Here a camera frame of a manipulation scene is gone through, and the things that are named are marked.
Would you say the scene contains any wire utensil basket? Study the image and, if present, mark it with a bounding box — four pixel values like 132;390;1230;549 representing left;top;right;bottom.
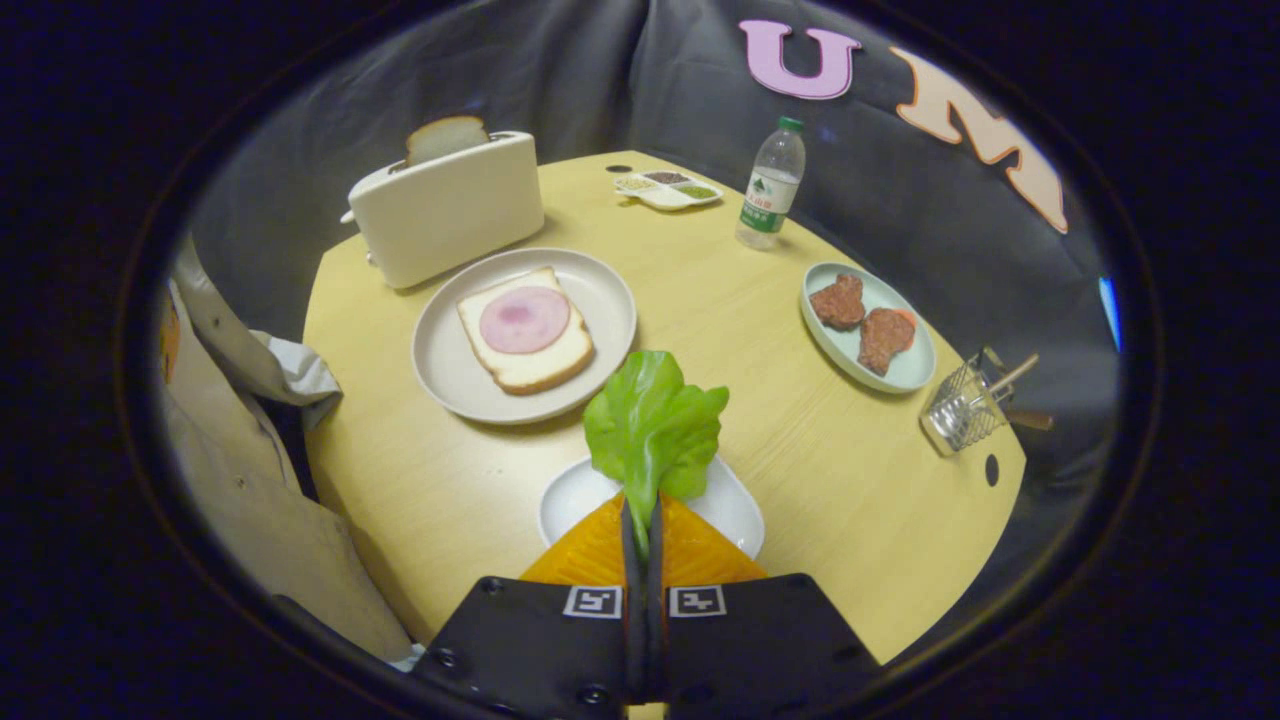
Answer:
920;347;1013;458

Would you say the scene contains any toasted bread slice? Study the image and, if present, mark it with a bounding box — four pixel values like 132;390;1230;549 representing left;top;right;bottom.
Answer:
404;115;491;168

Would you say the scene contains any white plate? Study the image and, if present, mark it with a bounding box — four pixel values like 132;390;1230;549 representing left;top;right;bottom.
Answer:
538;455;766;561

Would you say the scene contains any clear water bottle green cap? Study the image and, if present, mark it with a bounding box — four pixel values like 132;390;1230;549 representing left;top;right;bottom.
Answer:
735;116;807;251

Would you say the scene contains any white toaster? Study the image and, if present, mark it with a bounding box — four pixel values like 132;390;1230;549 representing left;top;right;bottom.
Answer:
340;130;546;291

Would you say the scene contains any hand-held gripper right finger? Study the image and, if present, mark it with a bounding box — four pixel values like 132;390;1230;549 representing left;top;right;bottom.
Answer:
648;493;881;720

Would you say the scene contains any teal oval plate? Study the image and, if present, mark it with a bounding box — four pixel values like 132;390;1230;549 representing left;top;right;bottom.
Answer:
800;262;937;394

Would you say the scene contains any brown meat piece orange edge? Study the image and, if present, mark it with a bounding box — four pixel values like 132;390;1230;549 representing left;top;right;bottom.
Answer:
857;307;917;377

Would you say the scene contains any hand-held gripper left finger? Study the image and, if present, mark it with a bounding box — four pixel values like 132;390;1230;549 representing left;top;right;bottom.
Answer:
412;493;646;720

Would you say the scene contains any white divided seasoning tray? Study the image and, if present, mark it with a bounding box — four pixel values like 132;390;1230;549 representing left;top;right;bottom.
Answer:
613;170;724;212

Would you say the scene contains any white bread slice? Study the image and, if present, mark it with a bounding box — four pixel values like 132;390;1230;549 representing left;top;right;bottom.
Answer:
457;266;596;396

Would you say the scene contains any grey round plate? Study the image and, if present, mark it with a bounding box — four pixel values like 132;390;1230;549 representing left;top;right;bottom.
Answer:
411;247;638;426

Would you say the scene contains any green lettuce leaf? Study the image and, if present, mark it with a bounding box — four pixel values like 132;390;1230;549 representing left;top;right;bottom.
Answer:
583;350;731;556

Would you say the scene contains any person's beige jacket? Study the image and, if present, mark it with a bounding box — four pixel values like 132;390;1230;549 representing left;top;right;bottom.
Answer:
155;235;416;663

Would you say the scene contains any pink ham slice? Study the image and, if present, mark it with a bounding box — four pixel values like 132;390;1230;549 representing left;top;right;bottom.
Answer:
479;286;571;355

